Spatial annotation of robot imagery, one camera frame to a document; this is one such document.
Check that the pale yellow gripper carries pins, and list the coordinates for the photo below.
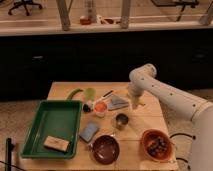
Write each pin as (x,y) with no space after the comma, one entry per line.
(135,101)

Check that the grey towel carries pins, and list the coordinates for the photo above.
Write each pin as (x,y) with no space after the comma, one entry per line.
(117,102)

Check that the purple bowl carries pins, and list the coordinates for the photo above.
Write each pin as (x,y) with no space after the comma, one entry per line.
(105,149)

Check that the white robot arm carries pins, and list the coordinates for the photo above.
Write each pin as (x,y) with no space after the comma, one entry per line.
(194,108)

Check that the orange bowl with nuts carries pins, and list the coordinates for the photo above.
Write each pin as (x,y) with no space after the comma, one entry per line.
(156,145)

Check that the red bowl on shelf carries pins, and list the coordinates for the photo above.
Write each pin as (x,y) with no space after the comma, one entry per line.
(85,21)

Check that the small metal cup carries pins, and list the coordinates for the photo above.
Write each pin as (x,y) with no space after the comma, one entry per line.
(121,121)

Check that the white cup orange inside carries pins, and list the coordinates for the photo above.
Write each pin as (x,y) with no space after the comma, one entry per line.
(100,108)

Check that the green spatula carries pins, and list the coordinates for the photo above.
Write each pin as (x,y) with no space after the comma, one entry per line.
(88,93)

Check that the small black round object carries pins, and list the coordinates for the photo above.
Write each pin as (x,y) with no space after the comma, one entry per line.
(87,108)

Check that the blue sponge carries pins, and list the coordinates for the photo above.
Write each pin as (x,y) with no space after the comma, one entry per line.
(89,131)

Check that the green plastic tray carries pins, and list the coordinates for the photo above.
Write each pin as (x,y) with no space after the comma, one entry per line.
(56,118)

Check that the tan sponge block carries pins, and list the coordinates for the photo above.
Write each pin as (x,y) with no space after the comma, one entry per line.
(56,143)

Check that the white bottle on shelf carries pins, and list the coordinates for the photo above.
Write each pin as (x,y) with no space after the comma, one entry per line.
(90,10)

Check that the black office chair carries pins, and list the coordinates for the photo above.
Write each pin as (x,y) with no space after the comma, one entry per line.
(24,3)

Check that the black handled brush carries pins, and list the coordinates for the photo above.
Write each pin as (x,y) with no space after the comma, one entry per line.
(106,95)

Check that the black stand post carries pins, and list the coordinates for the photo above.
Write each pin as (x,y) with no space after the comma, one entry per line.
(8,154)

